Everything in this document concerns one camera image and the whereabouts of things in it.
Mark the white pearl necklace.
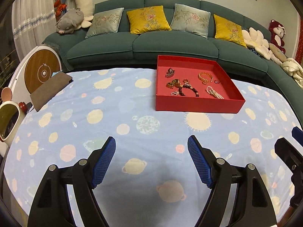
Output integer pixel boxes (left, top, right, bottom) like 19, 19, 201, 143
205, 85, 225, 100

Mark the black bead bracelet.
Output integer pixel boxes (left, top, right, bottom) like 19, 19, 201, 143
178, 85, 200, 98

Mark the red jewelry tray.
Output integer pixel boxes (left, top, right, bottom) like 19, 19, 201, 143
155, 55, 245, 114

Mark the blue planet pattern tablecloth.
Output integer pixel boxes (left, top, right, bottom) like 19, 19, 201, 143
4, 69, 299, 226

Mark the cream knotted cushion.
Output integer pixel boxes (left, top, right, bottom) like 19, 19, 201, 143
280, 58, 303, 89

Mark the beige oval cushion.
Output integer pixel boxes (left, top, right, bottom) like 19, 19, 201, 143
269, 43, 287, 63

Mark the brown cloth pouch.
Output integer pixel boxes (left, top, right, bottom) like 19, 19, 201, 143
30, 71, 73, 112

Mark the white mouse ear mirror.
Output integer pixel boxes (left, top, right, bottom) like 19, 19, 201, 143
0, 87, 28, 157

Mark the cream flower shaped cushion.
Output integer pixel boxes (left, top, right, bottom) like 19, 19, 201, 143
242, 27, 271, 60

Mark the red monkey plush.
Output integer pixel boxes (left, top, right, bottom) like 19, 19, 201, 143
269, 19, 286, 54

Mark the white round wooden device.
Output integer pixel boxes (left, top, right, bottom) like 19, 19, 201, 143
8, 45, 62, 103

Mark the right yellow embroidered cushion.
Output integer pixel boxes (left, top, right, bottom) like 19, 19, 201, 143
214, 14, 247, 48

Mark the yellow embroidered cushion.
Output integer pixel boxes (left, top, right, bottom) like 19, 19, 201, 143
127, 6, 171, 35
214, 14, 247, 48

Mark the dark green sofa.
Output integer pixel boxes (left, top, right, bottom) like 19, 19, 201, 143
44, 0, 302, 106

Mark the left grey-green embroidered cushion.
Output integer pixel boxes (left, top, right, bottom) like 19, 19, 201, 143
85, 8, 124, 38

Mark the grey-green embroidered cushion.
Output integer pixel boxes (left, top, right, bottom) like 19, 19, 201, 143
85, 8, 124, 38
170, 4, 211, 38

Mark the grey plush animal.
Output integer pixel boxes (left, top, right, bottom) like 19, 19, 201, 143
56, 9, 84, 35

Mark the right grey-green embroidered cushion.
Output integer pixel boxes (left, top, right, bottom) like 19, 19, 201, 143
170, 4, 211, 38

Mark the white sheer curtain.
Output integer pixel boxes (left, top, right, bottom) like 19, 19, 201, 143
11, 0, 56, 60

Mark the left yellow embroidered cushion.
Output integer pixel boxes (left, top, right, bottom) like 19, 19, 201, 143
127, 6, 171, 35

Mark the orange red plush toy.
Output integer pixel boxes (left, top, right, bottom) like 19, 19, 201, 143
54, 0, 67, 21

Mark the white plush cow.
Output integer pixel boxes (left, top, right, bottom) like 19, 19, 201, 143
74, 0, 94, 28

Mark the gold bangle bracelet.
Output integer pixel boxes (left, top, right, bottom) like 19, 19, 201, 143
198, 71, 215, 85

